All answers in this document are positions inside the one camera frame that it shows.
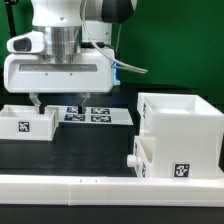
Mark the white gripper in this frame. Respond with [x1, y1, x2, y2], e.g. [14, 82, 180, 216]
[4, 49, 114, 114]

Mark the white front drawer tray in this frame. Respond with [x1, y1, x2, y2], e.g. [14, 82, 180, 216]
[127, 136, 155, 178]

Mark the white drawer tray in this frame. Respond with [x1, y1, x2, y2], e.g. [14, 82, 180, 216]
[0, 105, 59, 141]
[127, 136, 155, 178]

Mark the white drawer cabinet box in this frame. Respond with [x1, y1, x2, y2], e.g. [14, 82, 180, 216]
[137, 93, 224, 179]

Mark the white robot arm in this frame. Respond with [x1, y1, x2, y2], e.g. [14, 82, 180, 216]
[4, 0, 137, 107]

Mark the white rear drawer tray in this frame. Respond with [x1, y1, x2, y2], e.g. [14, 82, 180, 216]
[0, 105, 59, 141]

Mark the white fiducial marker board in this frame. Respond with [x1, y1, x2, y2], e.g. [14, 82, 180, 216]
[50, 105, 133, 125]

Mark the white L-shaped table fence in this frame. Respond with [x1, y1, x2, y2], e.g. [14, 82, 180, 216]
[0, 174, 224, 208]

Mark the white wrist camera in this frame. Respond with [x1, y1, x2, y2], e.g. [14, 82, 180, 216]
[7, 31, 45, 54]

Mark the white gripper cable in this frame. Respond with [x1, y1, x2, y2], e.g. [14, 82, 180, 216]
[79, 0, 149, 74]

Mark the black camera stand pole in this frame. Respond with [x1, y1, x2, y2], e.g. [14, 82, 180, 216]
[3, 0, 20, 38]

